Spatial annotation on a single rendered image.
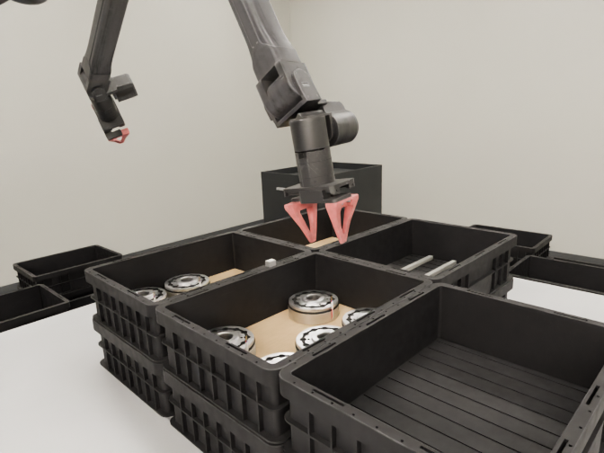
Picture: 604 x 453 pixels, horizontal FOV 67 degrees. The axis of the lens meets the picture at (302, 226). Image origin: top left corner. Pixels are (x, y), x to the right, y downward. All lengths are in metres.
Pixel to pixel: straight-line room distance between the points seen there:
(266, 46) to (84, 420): 0.73
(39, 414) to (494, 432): 0.79
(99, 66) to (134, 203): 2.92
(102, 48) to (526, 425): 1.17
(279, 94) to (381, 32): 3.95
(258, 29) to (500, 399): 0.66
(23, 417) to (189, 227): 3.57
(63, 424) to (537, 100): 3.69
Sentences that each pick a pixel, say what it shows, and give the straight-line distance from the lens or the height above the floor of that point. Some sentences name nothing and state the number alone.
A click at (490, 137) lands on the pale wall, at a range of 4.13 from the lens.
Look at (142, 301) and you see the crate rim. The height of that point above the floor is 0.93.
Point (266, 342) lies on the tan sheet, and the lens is 0.86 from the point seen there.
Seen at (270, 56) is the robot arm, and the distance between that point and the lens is 0.75.
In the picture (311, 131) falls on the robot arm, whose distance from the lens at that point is 0.71.
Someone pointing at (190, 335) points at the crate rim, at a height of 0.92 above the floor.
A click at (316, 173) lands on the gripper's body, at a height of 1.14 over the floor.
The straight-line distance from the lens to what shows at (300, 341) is 0.79.
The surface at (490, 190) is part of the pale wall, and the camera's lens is 4.17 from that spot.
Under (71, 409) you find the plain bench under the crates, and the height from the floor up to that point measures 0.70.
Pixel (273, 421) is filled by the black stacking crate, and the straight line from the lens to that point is 0.64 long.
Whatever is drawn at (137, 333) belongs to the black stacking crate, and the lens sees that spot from 0.93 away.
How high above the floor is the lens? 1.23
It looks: 14 degrees down
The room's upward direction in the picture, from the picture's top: 2 degrees counter-clockwise
